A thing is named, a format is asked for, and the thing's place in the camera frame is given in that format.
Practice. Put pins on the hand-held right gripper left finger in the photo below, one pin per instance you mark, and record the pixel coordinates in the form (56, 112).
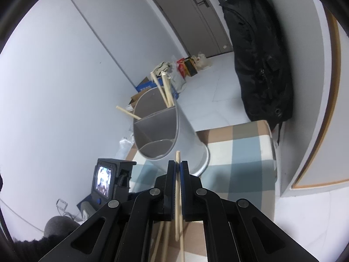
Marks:
(169, 193)

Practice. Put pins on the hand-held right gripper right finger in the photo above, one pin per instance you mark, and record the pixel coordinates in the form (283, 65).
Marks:
(186, 193)

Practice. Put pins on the bunch of wooden chopsticks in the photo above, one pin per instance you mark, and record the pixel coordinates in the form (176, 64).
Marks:
(166, 240)

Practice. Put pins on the grey white utensil holder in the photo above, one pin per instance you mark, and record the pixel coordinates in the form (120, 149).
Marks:
(188, 139)

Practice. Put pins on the person's left forearm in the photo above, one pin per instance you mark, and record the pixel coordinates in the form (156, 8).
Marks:
(32, 244)

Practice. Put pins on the crumpled clear plastic wrapping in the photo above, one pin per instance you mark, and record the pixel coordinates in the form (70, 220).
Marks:
(126, 147)

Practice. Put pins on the checked tablecloth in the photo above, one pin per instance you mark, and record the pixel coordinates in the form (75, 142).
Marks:
(240, 169)

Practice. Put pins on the small clear plastic box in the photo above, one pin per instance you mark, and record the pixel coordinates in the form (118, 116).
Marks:
(62, 204)

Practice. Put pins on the grey knit clothing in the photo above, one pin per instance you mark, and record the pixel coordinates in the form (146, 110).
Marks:
(60, 226)

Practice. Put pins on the brown cardboard box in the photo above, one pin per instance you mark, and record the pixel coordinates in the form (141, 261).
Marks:
(133, 101)

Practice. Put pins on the blue cardboard box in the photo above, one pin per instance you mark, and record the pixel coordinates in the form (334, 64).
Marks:
(144, 88)

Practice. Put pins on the white plastic bag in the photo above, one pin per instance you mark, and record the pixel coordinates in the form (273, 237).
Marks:
(178, 82)

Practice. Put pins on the red snack bag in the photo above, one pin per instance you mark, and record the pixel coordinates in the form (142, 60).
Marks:
(182, 68)

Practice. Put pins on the beige cloth bundle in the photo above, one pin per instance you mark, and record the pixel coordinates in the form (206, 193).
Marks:
(162, 68)

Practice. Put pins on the beige plastic bag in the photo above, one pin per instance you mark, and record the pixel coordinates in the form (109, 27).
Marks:
(203, 61)

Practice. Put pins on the white wardrobe with wooden trim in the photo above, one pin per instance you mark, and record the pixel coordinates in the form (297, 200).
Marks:
(327, 142)

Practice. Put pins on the black backpack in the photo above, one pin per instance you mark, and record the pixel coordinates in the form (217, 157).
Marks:
(259, 60)

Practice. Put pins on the grey door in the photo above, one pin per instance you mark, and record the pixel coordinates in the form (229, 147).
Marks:
(185, 19)

